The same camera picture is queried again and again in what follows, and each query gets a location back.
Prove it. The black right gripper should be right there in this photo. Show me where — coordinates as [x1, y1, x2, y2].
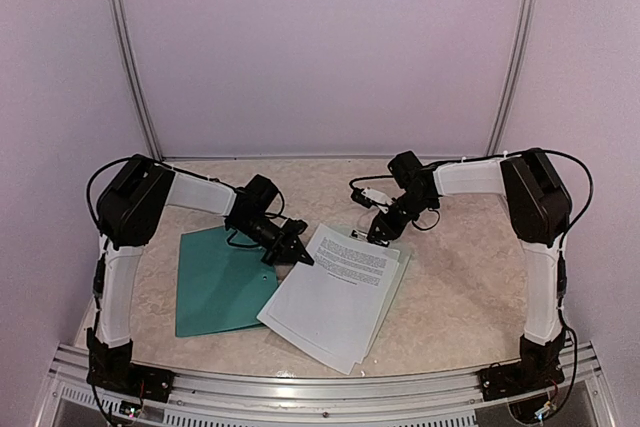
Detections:
[367, 191, 435, 241]

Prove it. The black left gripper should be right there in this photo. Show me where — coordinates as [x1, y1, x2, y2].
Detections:
[230, 213, 314, 267]

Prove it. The light green clipboard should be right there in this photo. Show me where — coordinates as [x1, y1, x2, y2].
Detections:
[255, 224, 415, 328]

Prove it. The white paper sheet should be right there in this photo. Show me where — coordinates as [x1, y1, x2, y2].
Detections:
[257, 224, 412, 375]

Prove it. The dark green folder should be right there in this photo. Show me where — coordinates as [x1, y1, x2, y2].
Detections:
[175, 227, 278, 338]

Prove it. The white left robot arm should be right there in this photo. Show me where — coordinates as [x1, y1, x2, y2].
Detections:
[87, 154, 314, 392]

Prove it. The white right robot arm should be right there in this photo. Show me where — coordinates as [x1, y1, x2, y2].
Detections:
[352, 148, 572, 391]

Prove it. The front aluminium rail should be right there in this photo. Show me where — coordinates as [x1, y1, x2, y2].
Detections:
[31, 343, 620, 426]

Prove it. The right aluminium frame post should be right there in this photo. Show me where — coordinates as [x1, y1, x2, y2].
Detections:
[485, 0, 536, 155]

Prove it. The aluminium frame post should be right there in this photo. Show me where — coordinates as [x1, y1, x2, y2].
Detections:
[485, 0, 536, 155]
[108, 0, 164, 160]

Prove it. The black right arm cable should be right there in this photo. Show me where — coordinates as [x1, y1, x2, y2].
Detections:
[544, 149, 595, 243]

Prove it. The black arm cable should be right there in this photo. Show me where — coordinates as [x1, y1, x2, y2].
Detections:
[544, 149, 595, 243]
[84, 156, 221, 238]

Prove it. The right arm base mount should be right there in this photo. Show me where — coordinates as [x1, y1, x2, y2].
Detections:
[477, 332, 566, 401]

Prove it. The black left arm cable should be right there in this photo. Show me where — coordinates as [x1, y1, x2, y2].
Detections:
[84, 156, 221, 238]

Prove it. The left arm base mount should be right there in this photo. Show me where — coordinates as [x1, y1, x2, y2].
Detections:
[87, 340, 175, 403]

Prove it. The left aluminium frame post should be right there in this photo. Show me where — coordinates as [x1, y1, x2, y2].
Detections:
[108, 0, 164, 160]

